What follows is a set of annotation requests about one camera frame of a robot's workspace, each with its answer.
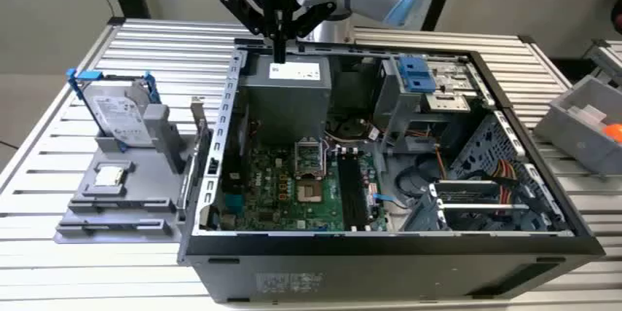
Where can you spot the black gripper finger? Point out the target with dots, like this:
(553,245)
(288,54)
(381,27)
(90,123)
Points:
(244,8)
(313,19)

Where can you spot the black RAM slot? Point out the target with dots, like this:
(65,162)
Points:
(357,191)
(350,191)
(344,191)

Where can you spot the blue RAM stick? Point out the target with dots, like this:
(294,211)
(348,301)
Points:
(122,202)

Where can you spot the grey power supply unit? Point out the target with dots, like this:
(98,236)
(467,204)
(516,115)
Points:
(288,107)

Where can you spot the blue plastic drive latch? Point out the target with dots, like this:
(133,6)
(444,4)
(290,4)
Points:
(416,74)

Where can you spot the grey metal drive cage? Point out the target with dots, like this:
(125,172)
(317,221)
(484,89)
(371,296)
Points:
(389,107)

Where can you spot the black round fan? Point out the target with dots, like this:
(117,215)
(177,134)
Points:
(350,129)

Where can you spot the hard disk in blue carrier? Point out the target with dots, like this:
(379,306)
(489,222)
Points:
(117,114)

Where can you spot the CPU socket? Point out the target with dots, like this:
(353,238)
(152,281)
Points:
(310,192)

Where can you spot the grey plastic parts rack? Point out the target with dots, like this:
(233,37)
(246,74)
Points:
(146,180)

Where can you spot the silver CPU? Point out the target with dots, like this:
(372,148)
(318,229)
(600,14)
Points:
(109,176)

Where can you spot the green motherboard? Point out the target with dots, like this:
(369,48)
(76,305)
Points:
(316,216)

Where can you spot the grey metal disk bay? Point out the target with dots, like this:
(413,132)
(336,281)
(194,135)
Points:
(423,216)

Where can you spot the white plastic block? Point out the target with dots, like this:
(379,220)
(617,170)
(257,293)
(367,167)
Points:
(591,114)

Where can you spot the grey plastic bin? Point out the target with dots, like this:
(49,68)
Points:
(573,143)

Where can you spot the orange ball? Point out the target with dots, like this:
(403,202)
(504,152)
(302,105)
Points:
(612,132)

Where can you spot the black grey PC case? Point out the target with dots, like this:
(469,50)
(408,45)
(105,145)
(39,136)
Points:
(341,274)

